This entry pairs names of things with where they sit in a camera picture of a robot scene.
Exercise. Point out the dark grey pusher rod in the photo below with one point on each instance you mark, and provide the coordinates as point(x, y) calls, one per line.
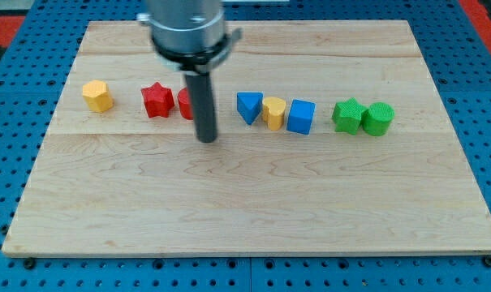
point(200, 91)

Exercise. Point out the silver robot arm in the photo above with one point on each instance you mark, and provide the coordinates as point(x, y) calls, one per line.
point(191, 36)

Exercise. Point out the yellow heart block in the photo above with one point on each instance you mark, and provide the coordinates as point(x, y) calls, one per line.
point(273, 112)

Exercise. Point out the blue cube block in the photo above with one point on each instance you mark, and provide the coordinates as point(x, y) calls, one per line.
point(300, 116)

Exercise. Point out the red round block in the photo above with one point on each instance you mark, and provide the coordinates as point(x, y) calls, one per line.
point(184, 104)

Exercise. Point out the red star block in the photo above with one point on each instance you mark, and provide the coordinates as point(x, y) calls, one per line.
point(158, 100)

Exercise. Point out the blue triangle block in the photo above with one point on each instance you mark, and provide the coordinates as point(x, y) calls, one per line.
point(249, 105)

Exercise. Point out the yellow hexagon block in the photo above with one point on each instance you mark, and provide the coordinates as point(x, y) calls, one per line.
point(97, 96)

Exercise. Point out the wooden board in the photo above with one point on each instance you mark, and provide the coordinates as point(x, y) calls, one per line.
point(119, 184)

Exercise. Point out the green star block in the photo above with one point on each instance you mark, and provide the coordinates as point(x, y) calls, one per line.
point(348, 116)

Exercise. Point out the green cylinder block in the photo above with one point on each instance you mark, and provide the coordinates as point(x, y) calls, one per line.
point(378, 118)

